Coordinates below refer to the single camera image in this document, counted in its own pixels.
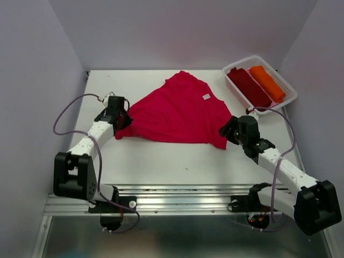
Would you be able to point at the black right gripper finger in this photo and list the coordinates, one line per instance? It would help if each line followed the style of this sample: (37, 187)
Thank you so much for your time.
(230, 129)
(235, 139)

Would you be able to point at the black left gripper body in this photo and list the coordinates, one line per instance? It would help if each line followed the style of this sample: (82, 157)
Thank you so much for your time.
(123, 112)

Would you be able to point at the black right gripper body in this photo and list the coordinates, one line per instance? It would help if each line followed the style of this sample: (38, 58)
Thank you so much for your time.
(241, 136)

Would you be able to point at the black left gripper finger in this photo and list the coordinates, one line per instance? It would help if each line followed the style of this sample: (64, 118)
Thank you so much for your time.
(127, 120)
(119, 124)

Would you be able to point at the crimson red t shirt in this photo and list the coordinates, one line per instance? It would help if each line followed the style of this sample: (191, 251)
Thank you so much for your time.
(183, 110)

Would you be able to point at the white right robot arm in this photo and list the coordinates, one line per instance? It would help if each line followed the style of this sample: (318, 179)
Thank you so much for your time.
(311, 203)

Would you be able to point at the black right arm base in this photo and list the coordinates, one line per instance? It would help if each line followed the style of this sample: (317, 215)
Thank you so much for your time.
(249, 202)

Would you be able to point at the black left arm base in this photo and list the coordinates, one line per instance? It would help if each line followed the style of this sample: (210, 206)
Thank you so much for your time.
(114, 201)

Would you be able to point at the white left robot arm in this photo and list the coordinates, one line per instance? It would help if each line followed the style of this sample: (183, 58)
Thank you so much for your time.
(74, 172)

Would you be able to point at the white plastic basket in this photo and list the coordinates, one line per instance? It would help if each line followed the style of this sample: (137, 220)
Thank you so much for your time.
(246, 64)

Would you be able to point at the dark red rolled shirt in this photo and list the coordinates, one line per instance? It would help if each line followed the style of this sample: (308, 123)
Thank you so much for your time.
(249, 88)

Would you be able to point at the orange rolled shirt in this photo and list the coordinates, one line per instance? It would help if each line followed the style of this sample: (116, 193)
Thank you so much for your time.
(267, 83)

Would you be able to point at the aluminium rail frame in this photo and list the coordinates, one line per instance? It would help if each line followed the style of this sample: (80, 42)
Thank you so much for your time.
(160, 200)

